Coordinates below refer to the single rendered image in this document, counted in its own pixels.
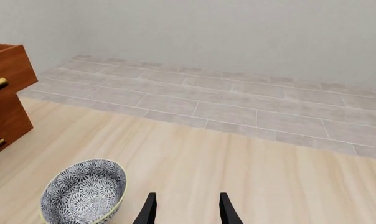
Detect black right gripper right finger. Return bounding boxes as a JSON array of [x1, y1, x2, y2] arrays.
[[219, 192, 245, 224]]

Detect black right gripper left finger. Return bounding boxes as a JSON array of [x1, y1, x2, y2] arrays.
[[132, 192, 157, 224]]

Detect black white patterned bowl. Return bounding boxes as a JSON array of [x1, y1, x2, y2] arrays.
[[39, 159, 128, 224]]

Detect wooden cabinet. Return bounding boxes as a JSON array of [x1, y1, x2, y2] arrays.
[[0, 35, 34, 161]]

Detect open wooden drawer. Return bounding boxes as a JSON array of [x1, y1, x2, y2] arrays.
[[0, 42, 39, 103]]

